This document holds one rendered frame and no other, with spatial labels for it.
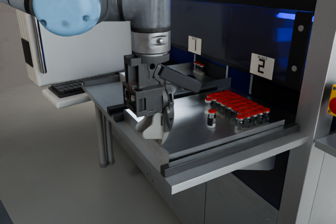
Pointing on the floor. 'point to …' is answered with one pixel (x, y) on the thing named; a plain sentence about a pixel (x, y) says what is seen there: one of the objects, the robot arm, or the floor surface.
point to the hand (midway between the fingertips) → (161, 139)
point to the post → (312, 109)
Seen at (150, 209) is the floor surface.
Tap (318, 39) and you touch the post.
